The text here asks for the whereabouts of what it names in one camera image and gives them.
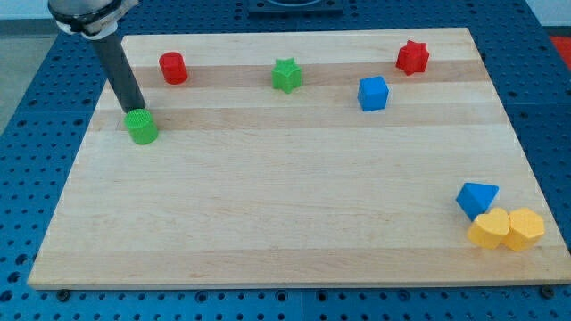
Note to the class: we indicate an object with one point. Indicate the green star block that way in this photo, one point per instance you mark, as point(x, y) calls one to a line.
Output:
point(286, 75)

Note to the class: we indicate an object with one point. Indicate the red star block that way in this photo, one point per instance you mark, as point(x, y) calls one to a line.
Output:
point(412, 58)

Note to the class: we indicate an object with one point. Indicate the green cylinder block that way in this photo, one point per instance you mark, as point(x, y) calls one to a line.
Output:
point(141, 126)

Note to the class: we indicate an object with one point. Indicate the red cylinder block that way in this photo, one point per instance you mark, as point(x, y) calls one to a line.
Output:
point(173, 68)

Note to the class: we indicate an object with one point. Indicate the yellow hexagon block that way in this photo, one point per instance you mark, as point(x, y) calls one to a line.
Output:
point(526, 228)

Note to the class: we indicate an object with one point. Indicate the light wooden board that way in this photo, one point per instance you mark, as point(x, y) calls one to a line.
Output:
point(247, 186)

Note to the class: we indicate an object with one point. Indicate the yellow heart block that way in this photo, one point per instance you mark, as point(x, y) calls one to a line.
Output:
point(489, 229)

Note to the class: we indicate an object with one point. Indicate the blue triangle block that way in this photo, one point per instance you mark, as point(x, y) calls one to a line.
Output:
point(475, 199)

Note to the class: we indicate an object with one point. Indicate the blue cube block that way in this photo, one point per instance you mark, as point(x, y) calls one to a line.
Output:
point(373, 93)

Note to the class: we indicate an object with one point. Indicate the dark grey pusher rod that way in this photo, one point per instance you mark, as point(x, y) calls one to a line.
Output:
point(119, 73)

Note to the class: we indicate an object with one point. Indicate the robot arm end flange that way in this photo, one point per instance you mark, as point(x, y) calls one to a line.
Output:
point(93, 19)

